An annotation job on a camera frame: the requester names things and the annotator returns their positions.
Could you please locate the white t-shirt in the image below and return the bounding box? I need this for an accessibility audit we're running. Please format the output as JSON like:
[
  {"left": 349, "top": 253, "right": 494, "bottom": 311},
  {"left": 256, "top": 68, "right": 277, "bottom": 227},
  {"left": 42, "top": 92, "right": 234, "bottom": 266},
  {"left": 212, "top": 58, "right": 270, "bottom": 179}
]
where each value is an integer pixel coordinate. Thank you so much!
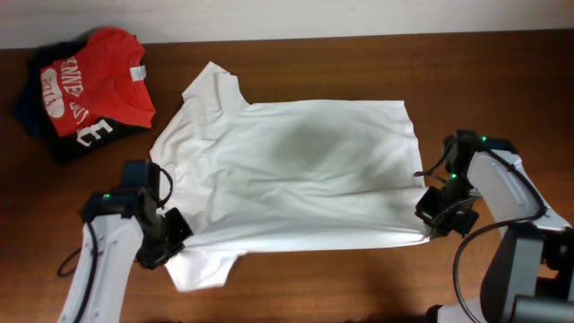
[{"left": 150, "top": 63, "right": 430, "bottom": 292}]

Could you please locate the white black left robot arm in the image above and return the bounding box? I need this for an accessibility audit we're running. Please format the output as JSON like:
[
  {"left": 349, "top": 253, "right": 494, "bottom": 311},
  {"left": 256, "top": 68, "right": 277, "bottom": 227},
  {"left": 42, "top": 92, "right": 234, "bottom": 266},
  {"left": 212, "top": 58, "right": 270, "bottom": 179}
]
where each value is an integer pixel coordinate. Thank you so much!
[{"left": 58, "top": 160, "right": 193, "bottom": 323}]

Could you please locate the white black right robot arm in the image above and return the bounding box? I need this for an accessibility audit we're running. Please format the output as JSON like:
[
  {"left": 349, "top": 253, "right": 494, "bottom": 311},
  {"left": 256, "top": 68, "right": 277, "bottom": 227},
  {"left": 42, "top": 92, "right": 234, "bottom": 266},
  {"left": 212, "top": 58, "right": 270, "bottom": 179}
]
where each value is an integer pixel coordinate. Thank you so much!
[{"left": 415, "top": 130, "right": 573, "bottom": 323}]

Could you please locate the red folded t-shirt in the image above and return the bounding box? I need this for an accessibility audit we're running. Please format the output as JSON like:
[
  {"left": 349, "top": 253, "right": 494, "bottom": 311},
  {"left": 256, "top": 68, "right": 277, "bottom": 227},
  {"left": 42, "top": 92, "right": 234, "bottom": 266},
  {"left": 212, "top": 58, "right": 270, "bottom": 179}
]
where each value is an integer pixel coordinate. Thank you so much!
[{"left": 40, "top": 28, "right": 155, "bottom": 137}]

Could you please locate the black folded t-shirt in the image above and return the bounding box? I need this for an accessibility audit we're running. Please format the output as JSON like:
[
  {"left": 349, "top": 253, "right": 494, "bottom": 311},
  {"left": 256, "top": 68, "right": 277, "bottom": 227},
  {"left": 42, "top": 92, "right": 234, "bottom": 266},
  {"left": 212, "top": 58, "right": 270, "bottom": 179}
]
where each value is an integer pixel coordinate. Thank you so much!
[{"left": 12, "top": 39, "right": 145, "bottom": 165}]

